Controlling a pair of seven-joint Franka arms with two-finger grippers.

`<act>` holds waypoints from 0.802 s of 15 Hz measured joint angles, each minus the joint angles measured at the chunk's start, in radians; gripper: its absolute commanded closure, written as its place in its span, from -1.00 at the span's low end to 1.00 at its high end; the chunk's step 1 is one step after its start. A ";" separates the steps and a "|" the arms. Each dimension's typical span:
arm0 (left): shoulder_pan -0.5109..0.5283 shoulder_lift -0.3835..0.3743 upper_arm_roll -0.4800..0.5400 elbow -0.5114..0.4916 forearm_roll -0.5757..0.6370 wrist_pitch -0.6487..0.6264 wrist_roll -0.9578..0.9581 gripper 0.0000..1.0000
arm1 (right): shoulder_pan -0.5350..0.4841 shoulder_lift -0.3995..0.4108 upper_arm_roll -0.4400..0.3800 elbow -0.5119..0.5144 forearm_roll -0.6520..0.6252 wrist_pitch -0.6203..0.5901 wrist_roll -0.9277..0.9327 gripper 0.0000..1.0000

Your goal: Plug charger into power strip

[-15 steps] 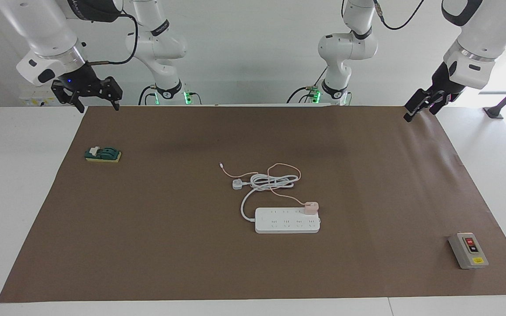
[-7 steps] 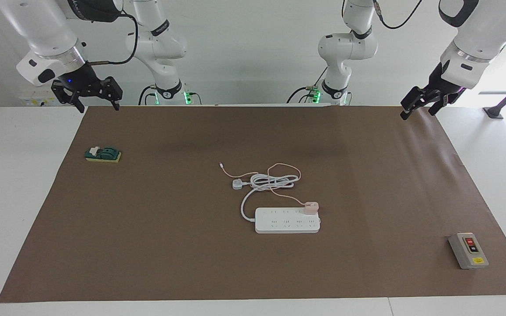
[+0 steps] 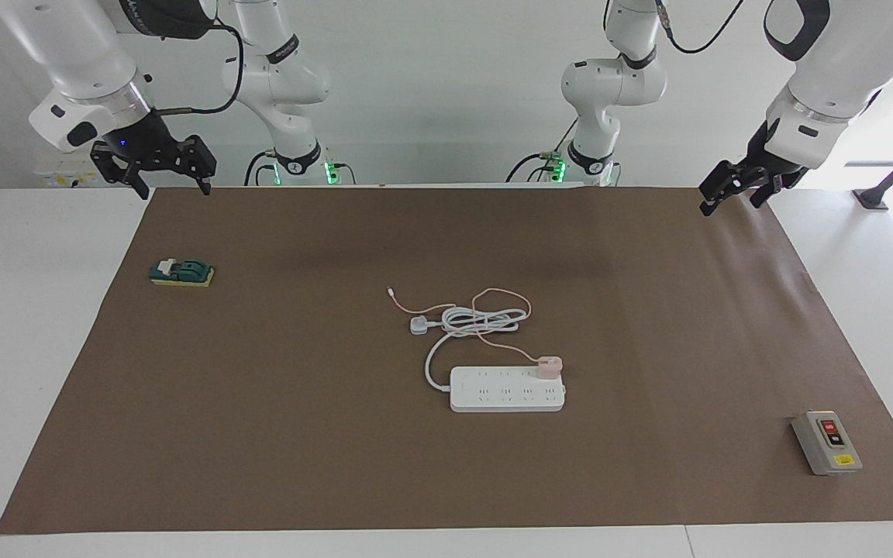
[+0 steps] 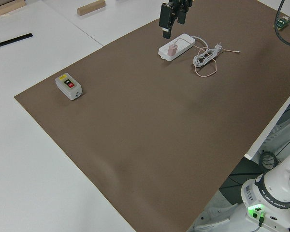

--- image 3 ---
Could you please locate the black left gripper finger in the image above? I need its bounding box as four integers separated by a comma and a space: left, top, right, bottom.
749, 167, 792, 208
698, 160, 750, 217

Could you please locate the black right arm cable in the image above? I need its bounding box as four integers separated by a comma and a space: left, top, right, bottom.
153, 19, 246, 117

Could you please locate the white wall socket box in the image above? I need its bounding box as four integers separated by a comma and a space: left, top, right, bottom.
34, 167, 98, 189

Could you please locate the black base cable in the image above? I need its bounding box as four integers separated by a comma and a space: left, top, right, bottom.
243, 151, 281, 187
505, 116, 581, 184

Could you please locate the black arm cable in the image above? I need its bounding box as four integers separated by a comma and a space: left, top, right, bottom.
652, 0, 746, 55
153, 19, 246, 117

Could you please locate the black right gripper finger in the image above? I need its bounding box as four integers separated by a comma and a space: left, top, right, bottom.
90, 147, 150, 201
175, 136, 218, 196

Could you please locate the white power strip cord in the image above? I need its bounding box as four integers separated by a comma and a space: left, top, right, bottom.
409, 307, 529, 392

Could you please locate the green knife switch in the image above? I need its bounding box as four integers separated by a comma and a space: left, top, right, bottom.
149, 258, 215, 288

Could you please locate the brown paper table mat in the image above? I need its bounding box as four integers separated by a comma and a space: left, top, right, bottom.
0, 186, 893, 536

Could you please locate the white power strip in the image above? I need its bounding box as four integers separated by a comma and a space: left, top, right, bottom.
449, 366, 567, 413

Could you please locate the grey on-off switch box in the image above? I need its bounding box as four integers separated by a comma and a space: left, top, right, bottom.
791, 410, 864, 476

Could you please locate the pink charger cable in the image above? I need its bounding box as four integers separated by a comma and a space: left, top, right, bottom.
387, 288, 544, 365

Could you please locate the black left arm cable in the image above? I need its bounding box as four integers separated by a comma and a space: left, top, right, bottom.
652, 0, 746, 55

